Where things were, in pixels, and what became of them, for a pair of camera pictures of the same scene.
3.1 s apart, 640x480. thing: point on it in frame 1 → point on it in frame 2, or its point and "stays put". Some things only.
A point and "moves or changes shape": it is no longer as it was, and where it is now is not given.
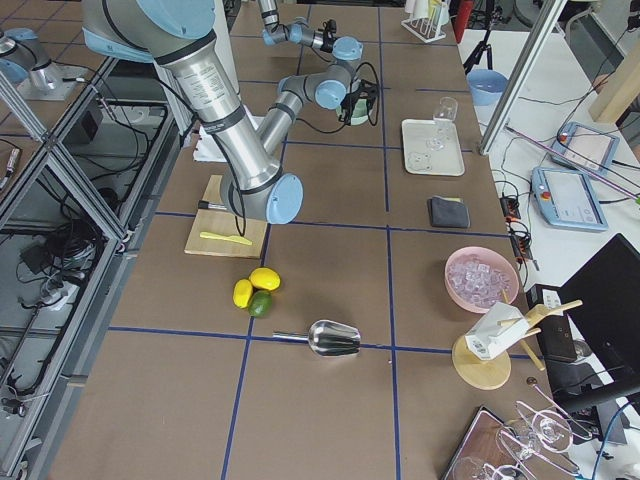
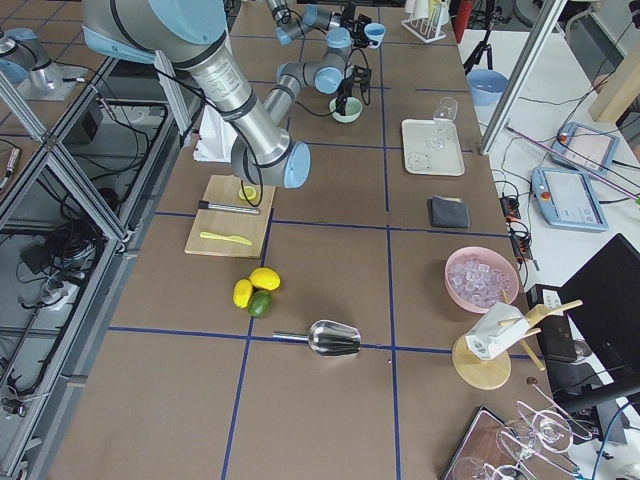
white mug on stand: (494, 328) stays put
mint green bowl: (359, 114) moves or changes shape
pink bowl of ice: (477, 278) stays put
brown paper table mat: (332, 357) stays put
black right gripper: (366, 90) → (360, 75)
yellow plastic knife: (232, 238) stays put
